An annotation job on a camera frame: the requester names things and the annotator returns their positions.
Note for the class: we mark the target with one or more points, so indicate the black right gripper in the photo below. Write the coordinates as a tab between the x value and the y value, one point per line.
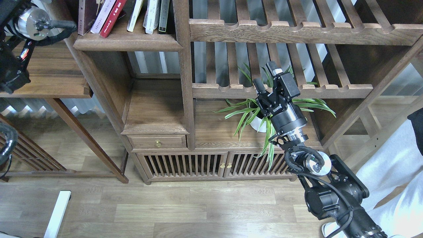
286	118

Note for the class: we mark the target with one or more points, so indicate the black spine upright book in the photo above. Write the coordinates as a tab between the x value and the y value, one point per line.
163	20

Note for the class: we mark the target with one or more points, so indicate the brass drawer knob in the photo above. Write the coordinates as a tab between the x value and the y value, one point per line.
158	144

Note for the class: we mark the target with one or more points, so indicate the light wooden shelf frame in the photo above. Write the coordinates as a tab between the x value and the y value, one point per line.
382	117

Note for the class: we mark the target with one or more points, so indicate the dark slatted wooden rack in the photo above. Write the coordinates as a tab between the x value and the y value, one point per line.
34	156

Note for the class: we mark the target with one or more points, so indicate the dark wooden side table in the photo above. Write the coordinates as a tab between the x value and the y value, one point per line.
55	75

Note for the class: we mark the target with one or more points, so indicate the dark wooden bookshelf unit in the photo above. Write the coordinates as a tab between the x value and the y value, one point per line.
167	87

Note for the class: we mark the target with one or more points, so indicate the white sneaker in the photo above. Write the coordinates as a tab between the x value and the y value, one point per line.
329	228

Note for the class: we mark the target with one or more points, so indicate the cream spine upright book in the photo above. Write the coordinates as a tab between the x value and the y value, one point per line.
135	14

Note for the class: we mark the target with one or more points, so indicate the white metal post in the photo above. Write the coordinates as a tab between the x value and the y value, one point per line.
57	214

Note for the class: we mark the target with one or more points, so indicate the person in light grey trousers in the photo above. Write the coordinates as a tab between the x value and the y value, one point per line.
394	178

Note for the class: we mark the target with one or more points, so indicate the white lavender paperback book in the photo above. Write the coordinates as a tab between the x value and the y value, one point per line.
102	16

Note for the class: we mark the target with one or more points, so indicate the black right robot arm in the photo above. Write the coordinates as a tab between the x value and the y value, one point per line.
331	188

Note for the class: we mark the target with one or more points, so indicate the dark maroon book chinese title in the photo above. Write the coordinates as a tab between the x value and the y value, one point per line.
87	14

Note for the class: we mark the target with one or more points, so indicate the red paperback book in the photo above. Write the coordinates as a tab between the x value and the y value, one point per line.
115	14

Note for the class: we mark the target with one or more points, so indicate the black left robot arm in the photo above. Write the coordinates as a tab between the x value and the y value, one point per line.
24	28

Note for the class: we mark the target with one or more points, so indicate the green spider plant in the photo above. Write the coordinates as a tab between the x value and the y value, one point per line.
249	109

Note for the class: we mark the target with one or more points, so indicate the white plant pot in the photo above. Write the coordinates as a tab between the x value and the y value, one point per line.
258	125

